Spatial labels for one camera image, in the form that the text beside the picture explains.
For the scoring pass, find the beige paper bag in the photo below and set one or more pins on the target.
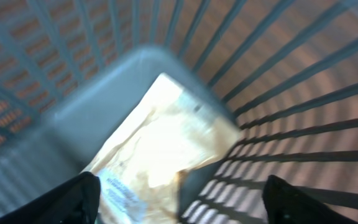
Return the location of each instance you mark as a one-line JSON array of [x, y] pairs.
[[142, 165]]

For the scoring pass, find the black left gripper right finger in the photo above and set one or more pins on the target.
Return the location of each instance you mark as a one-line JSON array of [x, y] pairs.
[[285, 204]]

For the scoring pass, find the grey plastic mesh basket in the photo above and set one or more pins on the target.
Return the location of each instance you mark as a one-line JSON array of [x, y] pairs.
[[285, 72]]

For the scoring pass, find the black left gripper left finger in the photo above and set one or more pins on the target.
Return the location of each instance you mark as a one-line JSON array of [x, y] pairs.
[[76, 201]]

